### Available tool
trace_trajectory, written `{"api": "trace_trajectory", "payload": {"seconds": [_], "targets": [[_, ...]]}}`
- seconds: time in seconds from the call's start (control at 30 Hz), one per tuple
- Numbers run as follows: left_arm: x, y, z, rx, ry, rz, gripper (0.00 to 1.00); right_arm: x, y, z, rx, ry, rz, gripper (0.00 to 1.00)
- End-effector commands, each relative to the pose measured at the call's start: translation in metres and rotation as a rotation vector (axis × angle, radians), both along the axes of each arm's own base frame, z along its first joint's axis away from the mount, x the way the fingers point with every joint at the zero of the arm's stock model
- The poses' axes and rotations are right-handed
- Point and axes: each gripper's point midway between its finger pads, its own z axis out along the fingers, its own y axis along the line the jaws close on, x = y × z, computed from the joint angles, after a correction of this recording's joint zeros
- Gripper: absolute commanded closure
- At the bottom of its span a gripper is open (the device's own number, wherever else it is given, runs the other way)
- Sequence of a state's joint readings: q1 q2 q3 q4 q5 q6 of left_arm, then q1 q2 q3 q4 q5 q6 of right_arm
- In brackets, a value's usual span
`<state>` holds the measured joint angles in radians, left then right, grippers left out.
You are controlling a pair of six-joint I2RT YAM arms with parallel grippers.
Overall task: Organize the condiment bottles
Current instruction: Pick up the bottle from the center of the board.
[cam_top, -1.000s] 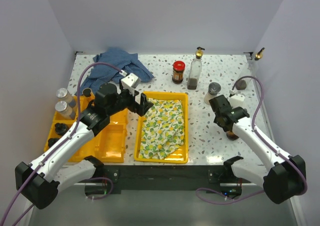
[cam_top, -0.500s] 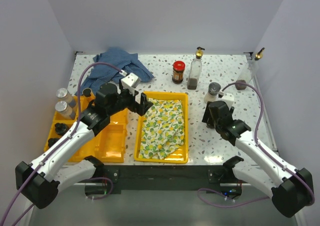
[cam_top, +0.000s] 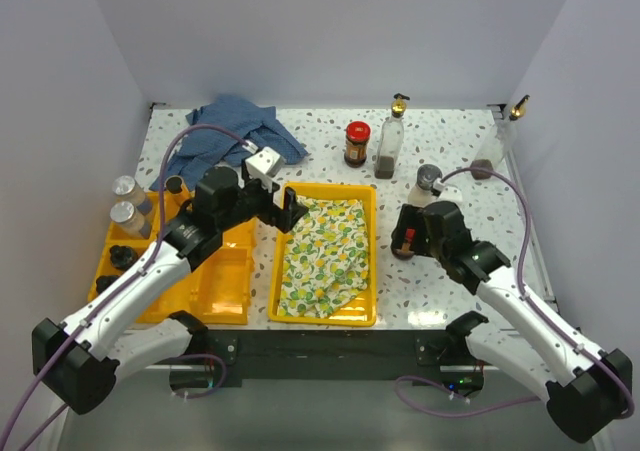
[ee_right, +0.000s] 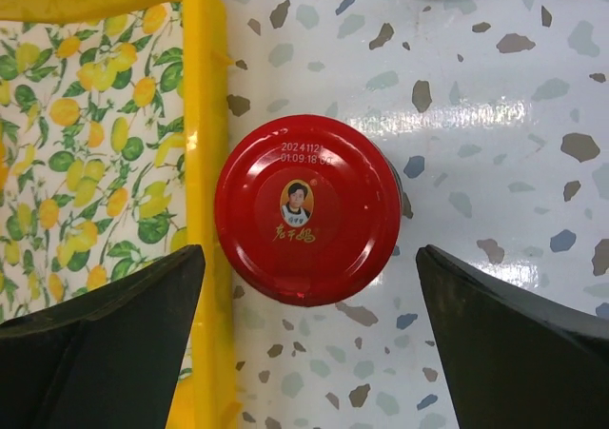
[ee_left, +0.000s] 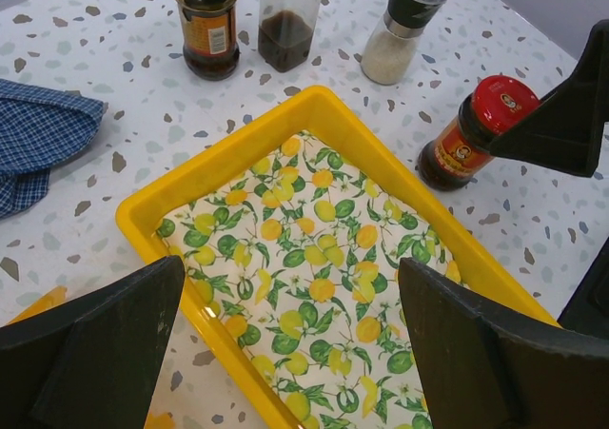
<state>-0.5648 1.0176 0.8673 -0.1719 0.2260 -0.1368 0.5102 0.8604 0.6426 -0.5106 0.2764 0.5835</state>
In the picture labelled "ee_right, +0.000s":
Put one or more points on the yellow flat tray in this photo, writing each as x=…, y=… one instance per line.
x=205, y=393

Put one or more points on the lemon print cloth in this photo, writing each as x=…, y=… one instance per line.
x=92, y=153

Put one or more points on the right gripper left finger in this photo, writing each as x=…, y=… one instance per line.
x=107, y=359

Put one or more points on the red lid sauce jar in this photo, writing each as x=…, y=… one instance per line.
x=308, y=210

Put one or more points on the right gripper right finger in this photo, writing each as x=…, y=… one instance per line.
x=511, y=358

